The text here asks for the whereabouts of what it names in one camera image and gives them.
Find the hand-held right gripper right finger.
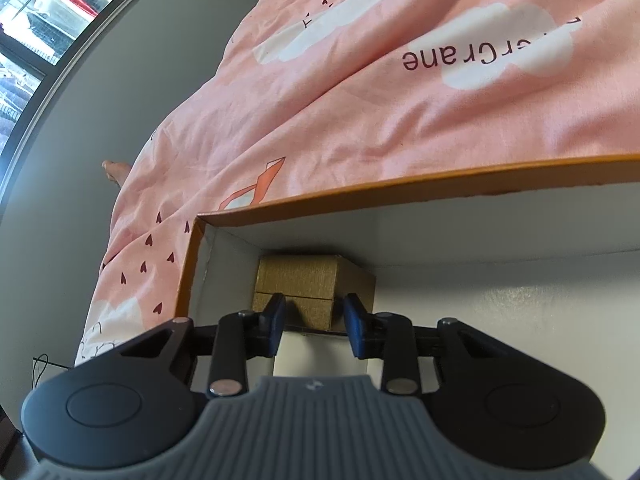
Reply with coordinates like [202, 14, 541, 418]
[342, 292, 507, 396]

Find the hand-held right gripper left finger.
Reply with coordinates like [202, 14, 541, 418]
[120, 293, 289, 398]

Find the small brown kraft box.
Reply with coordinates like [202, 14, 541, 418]
[251, 254, 377, 334]

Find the orange cardboard box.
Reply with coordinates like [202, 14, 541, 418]
[175, 152, 640, 461]

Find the pink printed blanket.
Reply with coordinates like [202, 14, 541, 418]
[75, 0, 640, 367]

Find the person's bare foot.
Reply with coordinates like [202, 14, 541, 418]
[101, 159, 132, 189]

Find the window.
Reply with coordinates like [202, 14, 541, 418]
[0, 0, 162, 161]

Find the thin black cable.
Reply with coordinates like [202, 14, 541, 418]
[31, 354, 57, 391]

